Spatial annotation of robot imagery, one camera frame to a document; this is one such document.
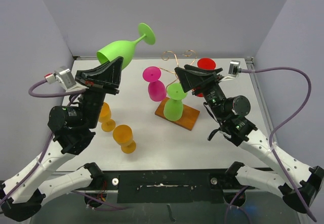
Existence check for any green wine glass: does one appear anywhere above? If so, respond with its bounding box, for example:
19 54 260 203
164 83 187 121
96 23 156 70

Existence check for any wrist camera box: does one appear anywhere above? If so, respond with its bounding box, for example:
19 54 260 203
222 60 240 81
45 66 84 93

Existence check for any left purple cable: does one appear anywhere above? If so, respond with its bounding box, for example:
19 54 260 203
0 79 130 212

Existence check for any orange wine glass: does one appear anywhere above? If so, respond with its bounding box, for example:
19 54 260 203
98 102 116 132
113 124 136 154

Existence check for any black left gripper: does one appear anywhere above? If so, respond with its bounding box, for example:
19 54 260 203
75 55 124 128

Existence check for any red plastic wine glass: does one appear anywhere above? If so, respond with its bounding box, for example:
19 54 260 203
191 58 217 98

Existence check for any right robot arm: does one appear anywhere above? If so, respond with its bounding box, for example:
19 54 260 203
175 65 323 214

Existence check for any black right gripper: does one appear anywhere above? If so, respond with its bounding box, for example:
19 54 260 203
175 65 228 121

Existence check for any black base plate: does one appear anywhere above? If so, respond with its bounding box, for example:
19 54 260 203
73 168 256 204

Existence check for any purple cable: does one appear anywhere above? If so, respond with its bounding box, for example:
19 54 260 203
225 67 317 224
0 79 130 212

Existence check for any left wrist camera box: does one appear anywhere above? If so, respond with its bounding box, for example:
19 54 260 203
45 66 84 93

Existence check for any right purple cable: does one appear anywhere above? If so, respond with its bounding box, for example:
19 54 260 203
225 67 317 224

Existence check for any gold wire wine glass rack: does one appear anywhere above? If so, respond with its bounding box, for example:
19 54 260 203
154 49 216 132

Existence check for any pink plastic wine glass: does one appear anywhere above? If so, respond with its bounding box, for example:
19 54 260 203
142 66 167 102

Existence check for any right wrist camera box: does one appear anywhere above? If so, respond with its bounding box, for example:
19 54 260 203
222 60 240 81

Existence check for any orange wine glass front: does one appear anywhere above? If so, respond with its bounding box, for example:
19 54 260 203
113 124 136 154

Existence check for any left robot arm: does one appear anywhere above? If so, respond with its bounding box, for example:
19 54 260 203
1 57 124 222

